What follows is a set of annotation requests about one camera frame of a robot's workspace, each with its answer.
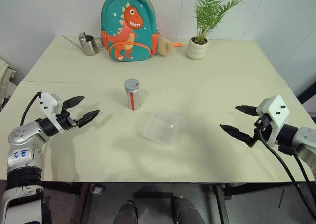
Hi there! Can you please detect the gray object with red mark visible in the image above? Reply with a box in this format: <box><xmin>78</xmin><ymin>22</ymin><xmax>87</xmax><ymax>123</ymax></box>
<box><xmin>124</xmin><ymin>78</ymin><xmax>141</xmax><ymax>93</ymax></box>

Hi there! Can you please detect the clear plastic container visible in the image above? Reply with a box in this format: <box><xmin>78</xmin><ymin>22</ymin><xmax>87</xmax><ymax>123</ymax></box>
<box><xmin>138</xmin><ymin>110</ymin><xmax>185</xmax><ymax>146</ymax></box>

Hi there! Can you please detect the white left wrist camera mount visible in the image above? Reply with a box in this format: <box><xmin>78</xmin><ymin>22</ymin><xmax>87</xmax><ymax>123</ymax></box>
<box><xmin>39</xmin><ymin>92</ymin><xmax>63</xmax><ymax>134</ymax></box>

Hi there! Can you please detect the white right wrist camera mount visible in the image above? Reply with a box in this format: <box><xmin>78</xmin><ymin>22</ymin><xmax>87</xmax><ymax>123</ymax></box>
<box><xmin>256</xmin><ymin>95</ymin><xmax>290</xmax><ymax>146</ymax></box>

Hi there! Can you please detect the teal dinosaur backpack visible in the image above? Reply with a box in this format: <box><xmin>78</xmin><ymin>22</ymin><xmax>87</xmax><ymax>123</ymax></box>
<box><xmin>100</xmin><ymin>0</ymin><xmax>158</xmax><ymax>62</ymax></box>

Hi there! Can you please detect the beige crumpled cloth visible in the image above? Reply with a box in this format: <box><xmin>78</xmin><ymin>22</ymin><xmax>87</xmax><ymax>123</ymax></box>
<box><xmin>0</xmin><ymin>58</ymin><xmax>18</xmax><ymax>107</ymax></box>

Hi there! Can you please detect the black stand frame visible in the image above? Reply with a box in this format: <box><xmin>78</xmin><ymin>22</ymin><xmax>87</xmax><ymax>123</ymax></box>
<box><xmin>296</xmin><ymin>79</ymin><xmax>316</xmax><ymax>126</ymax></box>

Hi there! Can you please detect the steel watering can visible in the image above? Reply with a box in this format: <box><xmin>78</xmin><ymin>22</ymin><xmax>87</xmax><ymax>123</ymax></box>
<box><xmin>62</xmin><ymin>32</ymin><xmax>104</xmax><ymax>56</ymax></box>

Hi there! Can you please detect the dark rounded shape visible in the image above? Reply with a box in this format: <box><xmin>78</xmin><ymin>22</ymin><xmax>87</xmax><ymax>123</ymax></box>
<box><xmin>171</xmin><ymin>196</ymin><xmax>206</xmax><ymax>224</ymax></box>
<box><xmin>116</xmin><ymin>201</ymin><xmax>138</xmax><ymax>224</ymax></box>

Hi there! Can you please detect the white ribbed plant pot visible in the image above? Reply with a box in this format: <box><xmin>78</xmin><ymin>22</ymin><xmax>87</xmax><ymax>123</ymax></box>
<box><xmin>186</xmin><ymin>37</ymin><xmax>209</xmax><ymax>60</ymax></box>

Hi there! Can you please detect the silver can red lid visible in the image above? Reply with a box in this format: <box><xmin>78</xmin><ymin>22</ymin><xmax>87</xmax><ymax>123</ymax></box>
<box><xmin>125</xmin><ymin>87</ymin><xmax>142</xmax><ymax>111</ymax></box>

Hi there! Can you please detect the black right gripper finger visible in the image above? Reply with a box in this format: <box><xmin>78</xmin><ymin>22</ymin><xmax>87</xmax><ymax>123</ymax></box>
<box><xmin>219</xmin><ymin>124</ymin><xmax>254</xmax><ymax>144</ymax></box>
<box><xmin>235</xmin><ymin>105</ymin><xmax>259</xmax><ymax>117</ymax></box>

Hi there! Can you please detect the green palm plant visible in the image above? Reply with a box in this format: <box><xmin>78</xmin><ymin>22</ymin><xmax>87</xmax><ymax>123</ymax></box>
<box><xmin>192</xmin><ymin>0</ymin><xmax>247</xmax><ymax>44</ymax></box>

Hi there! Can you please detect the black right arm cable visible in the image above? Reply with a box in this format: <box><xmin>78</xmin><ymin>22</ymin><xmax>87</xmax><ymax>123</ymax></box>
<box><xmin>255</xmin><ymin>126</ymin><xmax>316</xmax><ymax>216</ymax></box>
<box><xmin>278</xmin><ymin>146</ymin><xmax>316</xmax><ymax>200</ymax></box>

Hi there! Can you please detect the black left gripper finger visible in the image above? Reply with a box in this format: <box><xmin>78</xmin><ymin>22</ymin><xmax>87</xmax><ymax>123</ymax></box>
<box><xmin>74</xmin><ymin>109</ymin><xmax>100</xmax><ymax>129</ymax></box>
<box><xmin>61</xmin><ymin>96</ymin><xmax>85</xmax><ymax>111</ymax></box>

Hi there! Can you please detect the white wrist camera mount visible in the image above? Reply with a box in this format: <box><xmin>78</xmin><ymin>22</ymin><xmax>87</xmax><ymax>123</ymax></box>
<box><xmin>39</xmin><ymin>92</ymin><xmax>63</xmax><ymax>134</ymax></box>
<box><xmin>256</xmin><ymin>95</ymin><xmax>290</xmax><ymax>146</ymax></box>

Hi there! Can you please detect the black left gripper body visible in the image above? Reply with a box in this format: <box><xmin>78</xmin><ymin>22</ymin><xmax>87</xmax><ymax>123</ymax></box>
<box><xmin>56</xmin><ymin>111</ymin><xmax>78</xmax><ymax>132</ymax></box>

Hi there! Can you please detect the beige plush pendant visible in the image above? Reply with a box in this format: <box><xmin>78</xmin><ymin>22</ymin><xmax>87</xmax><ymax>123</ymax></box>
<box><xmin>157</xmin><ymin>37</ymin><xmax>174</xmax><ymax>57</ymax></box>

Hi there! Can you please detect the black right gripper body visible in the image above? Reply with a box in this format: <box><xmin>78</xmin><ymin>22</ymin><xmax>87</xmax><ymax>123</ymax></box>
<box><xmin>247</xmin><ymin>113</ymin><xmax>274</xmax><ymax>148</ymax></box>

